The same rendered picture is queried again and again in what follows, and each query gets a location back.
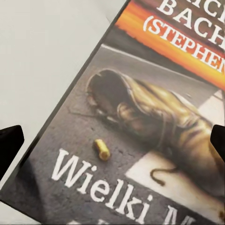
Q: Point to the hardback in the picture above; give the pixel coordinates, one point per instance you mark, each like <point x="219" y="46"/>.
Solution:
<point x="129" y="141"/>

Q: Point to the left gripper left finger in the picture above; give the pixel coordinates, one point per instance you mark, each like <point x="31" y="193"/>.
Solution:
<point x="11" y="141"/>

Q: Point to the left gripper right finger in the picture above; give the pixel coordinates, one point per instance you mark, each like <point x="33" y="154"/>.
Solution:
<point x="218" y="140"/>

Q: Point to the bed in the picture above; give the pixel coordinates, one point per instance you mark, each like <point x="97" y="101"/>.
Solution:
<point x="43" y="46"/>

